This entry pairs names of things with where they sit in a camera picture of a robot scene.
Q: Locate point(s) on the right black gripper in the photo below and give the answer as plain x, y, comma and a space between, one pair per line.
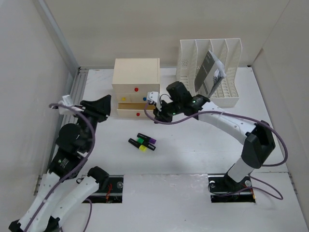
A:
161, 116

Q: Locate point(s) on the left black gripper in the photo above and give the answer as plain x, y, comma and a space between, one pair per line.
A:
101, 108

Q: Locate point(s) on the purple capped black highlighter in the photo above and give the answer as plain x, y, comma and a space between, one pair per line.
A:
146, 138

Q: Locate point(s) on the black marker pen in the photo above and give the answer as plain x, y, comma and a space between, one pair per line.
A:
149, 146

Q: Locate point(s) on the green capped black highlighter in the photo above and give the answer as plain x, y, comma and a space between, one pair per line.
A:
134, 143

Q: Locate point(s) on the yellow highlighter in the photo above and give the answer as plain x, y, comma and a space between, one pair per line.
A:
142, 148

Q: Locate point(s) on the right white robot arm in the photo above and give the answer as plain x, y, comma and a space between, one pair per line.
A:
264, 134

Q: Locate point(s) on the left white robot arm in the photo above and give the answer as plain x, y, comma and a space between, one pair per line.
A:
50, 208

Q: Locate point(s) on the cream drawer cabinet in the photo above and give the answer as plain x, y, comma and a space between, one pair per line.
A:
136, 71

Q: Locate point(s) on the dark grey booklet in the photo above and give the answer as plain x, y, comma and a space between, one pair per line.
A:
209, 76

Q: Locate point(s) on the white mesh file organizer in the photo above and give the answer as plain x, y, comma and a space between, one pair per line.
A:
191, 56

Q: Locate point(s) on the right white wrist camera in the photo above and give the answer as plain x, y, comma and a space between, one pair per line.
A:
154, 99

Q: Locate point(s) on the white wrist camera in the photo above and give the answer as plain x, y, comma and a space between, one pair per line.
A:
154, 99
70, 107

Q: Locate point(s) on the aluminium rail frame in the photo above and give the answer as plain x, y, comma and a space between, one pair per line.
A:
64, 107

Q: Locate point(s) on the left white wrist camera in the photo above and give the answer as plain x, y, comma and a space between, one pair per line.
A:
70, 107

